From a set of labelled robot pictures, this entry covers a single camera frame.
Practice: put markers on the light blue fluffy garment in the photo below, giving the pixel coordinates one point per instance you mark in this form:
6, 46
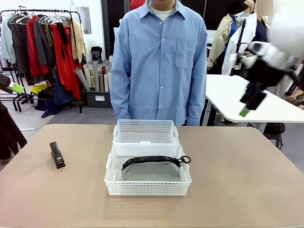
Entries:
6, 40

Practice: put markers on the black hanging scarf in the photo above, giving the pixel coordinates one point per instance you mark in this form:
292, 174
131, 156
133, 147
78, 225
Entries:
63, 40

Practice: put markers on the white coat on mannequin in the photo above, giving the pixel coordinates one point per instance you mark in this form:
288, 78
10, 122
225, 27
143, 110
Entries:
248, 28

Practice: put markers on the black metal clothes rack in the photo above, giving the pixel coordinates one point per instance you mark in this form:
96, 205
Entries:
47, 11

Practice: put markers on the person in dark blue top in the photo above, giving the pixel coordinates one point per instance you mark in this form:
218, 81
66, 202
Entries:
261, 28

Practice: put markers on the yellow cloth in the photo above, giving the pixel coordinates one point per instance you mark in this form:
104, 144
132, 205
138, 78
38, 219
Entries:
38, 89

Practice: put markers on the black hat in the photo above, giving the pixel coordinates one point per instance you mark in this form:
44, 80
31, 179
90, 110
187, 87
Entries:
237, 6

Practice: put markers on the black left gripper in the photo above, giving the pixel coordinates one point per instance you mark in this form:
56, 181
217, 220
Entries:
4, 81

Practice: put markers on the black bag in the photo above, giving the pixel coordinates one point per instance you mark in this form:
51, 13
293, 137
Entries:
96, 54

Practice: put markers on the white paper label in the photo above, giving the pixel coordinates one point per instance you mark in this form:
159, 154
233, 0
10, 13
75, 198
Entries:
145, 142

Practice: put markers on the person in blue shirt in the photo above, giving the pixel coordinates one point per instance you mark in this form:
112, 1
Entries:
159, 66

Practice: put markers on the white perforated plastic basket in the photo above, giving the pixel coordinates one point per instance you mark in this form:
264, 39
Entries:
133, 187
146, 126

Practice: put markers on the tall grey paper roll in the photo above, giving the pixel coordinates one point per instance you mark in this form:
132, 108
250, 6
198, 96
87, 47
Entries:
96, 76

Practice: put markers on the brown paper roll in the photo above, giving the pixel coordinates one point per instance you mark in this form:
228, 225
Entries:
103, 78

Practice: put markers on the dark jacket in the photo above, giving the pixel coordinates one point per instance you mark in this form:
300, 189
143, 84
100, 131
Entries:
9, 135

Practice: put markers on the red hanging jacket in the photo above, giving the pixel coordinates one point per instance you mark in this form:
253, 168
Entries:
32, 52

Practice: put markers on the grey storage bin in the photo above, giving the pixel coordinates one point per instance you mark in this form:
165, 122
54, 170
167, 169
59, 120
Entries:
97, 99

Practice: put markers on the beige hanging garment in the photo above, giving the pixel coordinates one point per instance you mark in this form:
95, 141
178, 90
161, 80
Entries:
77, 42

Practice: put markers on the dark grey hanging coat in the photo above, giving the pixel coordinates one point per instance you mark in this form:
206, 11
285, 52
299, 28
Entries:
20, 45

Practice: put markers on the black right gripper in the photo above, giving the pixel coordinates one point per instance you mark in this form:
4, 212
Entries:
263, 73

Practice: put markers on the cream paper roll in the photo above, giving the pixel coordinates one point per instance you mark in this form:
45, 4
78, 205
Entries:
87, 77

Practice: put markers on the mannequin in beige coat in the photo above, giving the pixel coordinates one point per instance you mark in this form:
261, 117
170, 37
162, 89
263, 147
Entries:
223, 40

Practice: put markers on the dark blue denim cloth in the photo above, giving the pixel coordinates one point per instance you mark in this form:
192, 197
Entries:
60, 95

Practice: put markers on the white silver wrist camera mount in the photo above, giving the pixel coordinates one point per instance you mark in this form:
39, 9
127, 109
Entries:
268, 52

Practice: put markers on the black stapler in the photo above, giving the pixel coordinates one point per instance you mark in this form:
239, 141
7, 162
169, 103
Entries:
57, 154

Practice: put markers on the grey pencil case black zipper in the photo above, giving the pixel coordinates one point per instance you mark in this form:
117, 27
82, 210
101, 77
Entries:
152, 171

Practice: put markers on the tan mannequin foot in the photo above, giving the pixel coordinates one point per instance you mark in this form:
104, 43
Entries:
295, 97

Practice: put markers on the grey hanging jacket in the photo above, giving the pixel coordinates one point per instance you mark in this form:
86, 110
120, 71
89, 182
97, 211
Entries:
42, 42

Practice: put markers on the long red dress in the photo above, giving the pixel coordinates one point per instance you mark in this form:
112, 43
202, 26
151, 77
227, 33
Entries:
67, 71

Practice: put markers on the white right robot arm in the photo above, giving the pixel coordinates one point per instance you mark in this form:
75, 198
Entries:
287, 31

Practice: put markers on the person's left forearm blue sleeve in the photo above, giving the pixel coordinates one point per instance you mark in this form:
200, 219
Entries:
198, 99

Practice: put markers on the person's right forearm blue sleeve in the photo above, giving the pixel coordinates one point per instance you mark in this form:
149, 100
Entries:
120, 99

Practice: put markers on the grey wall panel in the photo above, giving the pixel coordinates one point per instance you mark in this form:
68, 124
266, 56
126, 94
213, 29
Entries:
83, 20

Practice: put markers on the black tripod stand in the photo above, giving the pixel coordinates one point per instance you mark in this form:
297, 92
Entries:
240, 40

